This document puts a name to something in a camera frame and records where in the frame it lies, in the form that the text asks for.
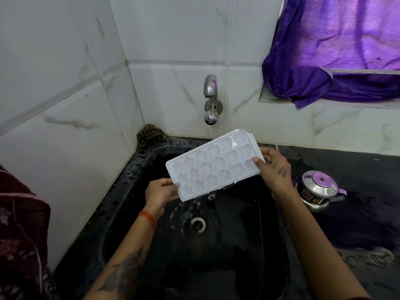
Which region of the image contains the person's right hand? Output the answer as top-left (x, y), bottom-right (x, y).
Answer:
top-left (253, 147), bottom-right (292, 197)

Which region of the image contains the person's left hand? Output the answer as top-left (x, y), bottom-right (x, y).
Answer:
top-left (144, 178), bottom-right (181, 220)

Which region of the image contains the white plastic ice cube tray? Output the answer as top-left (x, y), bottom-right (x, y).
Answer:
top-left (165, 129), bottom-right (266, 202)

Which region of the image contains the person's left forearm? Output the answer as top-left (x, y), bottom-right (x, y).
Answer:
top-left (84, 212), bottom-right (160, 300)

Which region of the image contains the person's right forearm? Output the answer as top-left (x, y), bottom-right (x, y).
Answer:
top-left (271, 189), bottom-right (372, 300)

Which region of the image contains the orange thread wristband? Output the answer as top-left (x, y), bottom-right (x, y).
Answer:
top-left (137, 210), bottom-right (157, 231)

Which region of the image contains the steel sink drain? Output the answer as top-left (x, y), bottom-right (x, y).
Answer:
top-left (191, 217), bottom-right (207, 232)

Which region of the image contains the brown checked cloth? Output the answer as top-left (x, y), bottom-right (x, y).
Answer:
top-left (137, 124), bottom-right (167, 148)

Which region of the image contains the steel kettle with lid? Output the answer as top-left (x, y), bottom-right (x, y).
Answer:
top-left (295, 170), bottom-right (348, 212)

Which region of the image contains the black stone sink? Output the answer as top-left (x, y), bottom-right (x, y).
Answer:
top-left (55, 136), bottom-right (300, 300)

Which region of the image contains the purple curtain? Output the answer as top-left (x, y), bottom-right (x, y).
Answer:
top-left (262, 0), bottom-right (400, 109)

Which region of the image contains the maroon floral garment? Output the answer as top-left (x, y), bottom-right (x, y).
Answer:
top-left (0, 165), bottom-right (60, 300)

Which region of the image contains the chrome wall tap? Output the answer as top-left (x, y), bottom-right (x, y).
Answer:
top-left (203, 74), bottom-right (224, 126)

